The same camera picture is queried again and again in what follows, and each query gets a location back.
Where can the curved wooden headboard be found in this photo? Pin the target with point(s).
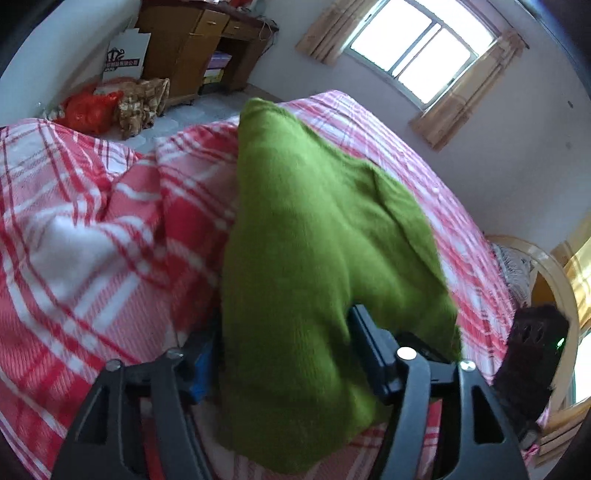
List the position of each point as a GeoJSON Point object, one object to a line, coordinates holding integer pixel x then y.
{"type": "Point", "coordinates": [561, 286]}

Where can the grey patterned pillow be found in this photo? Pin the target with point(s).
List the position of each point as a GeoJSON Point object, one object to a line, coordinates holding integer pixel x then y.
{"type": "Point", "coordinates": [515, 272]}

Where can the bed with red plaid sheet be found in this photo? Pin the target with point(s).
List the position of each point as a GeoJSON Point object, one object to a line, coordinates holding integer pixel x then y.
{"type": "Point", "coordinates": [92, 240]}

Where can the wooden desk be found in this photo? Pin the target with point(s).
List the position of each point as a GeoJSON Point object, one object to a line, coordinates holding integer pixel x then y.
{"type": "Point", "coordinates": [184, 46]}

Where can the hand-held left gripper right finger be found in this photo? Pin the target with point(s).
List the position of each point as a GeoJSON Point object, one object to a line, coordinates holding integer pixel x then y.
{"type": "Point", "coordinates": [367, 344]}

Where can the green knitted sweater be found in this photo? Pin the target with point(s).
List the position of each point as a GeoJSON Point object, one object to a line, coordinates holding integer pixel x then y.
{"type": "Point", "coordinates": [295, 258]}

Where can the window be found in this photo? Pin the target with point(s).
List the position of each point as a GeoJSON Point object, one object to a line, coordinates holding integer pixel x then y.
{"type": "Point", "coordinates": [420, 46]}

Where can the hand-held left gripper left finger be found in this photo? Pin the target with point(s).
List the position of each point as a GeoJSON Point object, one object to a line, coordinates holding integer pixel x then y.
{"type": "Point", "coordinates": [203, 369]}

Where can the yellow wooden panel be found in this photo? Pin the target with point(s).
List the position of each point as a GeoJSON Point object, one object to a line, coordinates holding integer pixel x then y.
{"type": "Point", "coordinates": [579, 267]}

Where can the stacked colourful boxes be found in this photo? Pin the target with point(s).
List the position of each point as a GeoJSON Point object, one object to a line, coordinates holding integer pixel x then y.
{"type": "Point", "coordinates": [216, 68]}

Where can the white printed paper bag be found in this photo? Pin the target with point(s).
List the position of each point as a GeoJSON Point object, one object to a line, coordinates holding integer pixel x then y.
{"type": "Point", "coordinates": [125, 55]}

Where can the red plastic bag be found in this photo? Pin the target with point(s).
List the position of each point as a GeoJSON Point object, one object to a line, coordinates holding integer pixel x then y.
{"type": "Point", "coordinates": [87, 113]}

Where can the beige curtain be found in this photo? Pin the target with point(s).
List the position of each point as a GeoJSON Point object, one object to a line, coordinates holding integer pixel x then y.
{"type": "Point", "coordinates": [466, 97]}
{"type": "Point", "coordinates": [334, 32]}

